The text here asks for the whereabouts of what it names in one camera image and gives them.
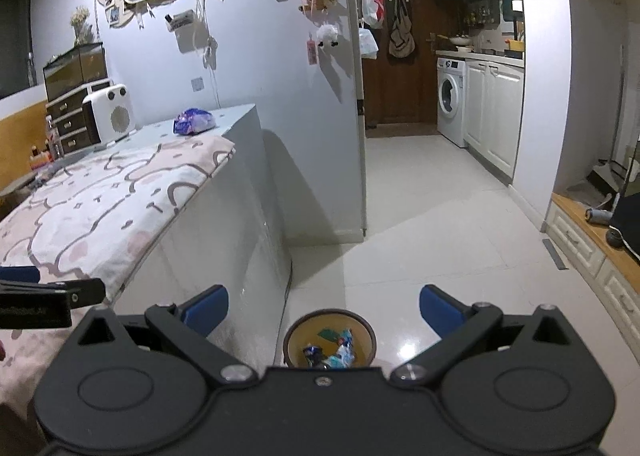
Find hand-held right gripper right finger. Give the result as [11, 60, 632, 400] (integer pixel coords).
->
[390, 285, 576, 383]

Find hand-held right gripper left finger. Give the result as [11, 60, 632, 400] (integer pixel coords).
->
[75, 285, 257, 383]

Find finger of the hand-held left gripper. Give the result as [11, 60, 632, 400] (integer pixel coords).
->
[0, 277, 106, 309]
[0, 266, 41, 284]

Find brown round waste bin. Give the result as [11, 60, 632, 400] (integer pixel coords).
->
[282, 309, 377, 369]

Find blue and white wrapper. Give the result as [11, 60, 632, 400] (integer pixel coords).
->
[325, 330, 357, 367]

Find grey bed platform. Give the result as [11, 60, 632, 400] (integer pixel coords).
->
[0, 104, 293, 437]

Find pink printed blanket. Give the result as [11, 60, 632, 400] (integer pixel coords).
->
[0, 136, 236, 407]

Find clear plastic bottle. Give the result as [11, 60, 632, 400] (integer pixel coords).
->
[48, 117, 63, 157]

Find dark drawer chest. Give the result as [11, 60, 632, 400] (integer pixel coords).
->
[46, 78, 113, 154]

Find wood-topped bench cabinet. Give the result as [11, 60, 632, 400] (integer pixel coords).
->
[545, 191, 640, 337]

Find white fan heater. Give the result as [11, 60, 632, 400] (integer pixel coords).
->
[81, 84, 137, 149]

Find purple snack bag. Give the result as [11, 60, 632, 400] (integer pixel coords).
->
[173, 109, 217, 136]

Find white lower kitchen cabinets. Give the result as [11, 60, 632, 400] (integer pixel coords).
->
[464, 56, 526, 184]

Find black cloth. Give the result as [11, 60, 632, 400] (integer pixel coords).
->
[612, 191, 640, 262]

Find glass terrarium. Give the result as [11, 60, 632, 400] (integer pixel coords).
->
[42, 40, 108, 102]

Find white washing machine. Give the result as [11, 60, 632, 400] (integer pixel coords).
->
[436, 56, 468, 148]

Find brown wooden door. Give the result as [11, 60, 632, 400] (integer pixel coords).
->
[352, 0, 441, 129]

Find dark curtain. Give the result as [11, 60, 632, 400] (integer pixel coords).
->
[0, 0, 33, 97]

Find dried flowers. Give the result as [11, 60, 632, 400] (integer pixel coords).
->
[70, 6, 93, 44]

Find white hanging plastic bag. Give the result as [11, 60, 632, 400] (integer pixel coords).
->
[357, 29, 379, 60]

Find brown hanging bag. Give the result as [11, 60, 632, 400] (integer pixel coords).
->
[388, 0, 417, 60]

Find white plush toy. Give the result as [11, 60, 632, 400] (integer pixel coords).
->
[315, 24, 341, 48]

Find red and white plastic bag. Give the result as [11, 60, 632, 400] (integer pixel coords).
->
[360, 0, 386, 30]

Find dark cable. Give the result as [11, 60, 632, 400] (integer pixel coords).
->
[284, 256, 296, 317]

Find small wall organizer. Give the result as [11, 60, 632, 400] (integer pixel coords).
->
[165, 9, 196, 31]

